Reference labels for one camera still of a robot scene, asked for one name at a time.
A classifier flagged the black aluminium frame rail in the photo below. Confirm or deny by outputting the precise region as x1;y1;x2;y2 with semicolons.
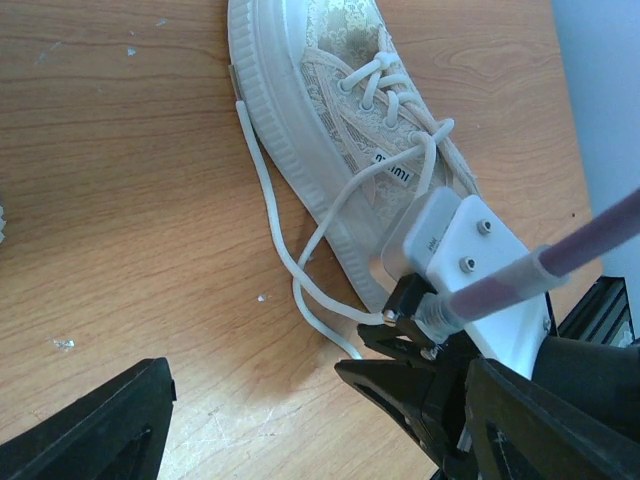
557;276;638;348

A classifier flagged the white lace sneaker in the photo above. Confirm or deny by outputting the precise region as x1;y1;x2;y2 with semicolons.
0;206;6;243
227;0;484;361

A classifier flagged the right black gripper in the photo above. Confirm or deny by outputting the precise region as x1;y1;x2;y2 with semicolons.
335;323;639;479

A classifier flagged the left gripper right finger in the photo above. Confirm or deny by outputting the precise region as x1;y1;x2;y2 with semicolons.
466;359;639;479

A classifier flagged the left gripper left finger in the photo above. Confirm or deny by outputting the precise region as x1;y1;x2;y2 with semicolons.
1;358;177;479

